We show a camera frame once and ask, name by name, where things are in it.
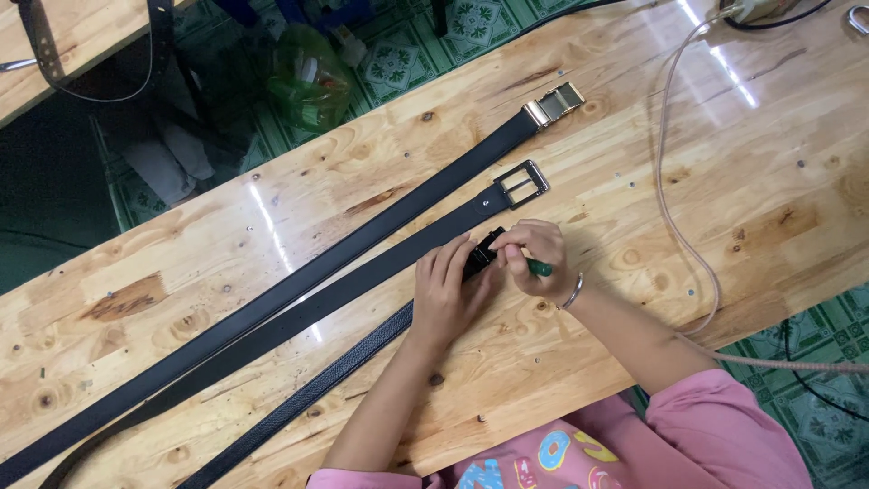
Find person's left hand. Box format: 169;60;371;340
406;233;501;352

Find person's right hand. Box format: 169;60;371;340
489;218;583;308

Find textured black belt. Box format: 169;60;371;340
175;226;508;489

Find smooth black belt, gold buckle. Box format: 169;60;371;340
0;81;587;487

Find smooth black belt, silver buckle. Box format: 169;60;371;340
37;159;551;489

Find pink printed shirt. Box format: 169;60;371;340
306;369;816;489

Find green plastic bag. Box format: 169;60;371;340
266;24;354;133

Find beige power adapter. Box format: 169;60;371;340
720;0;803;24

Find silver bracelet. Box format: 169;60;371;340
561;272;585;311

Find pink braided cable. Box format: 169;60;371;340
654;5;869;375

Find thin black floor cable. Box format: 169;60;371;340
783;319;869;423

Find black power cable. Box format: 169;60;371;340
722;0;834;31

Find wooden side table with straps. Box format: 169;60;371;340
0;0;198;130

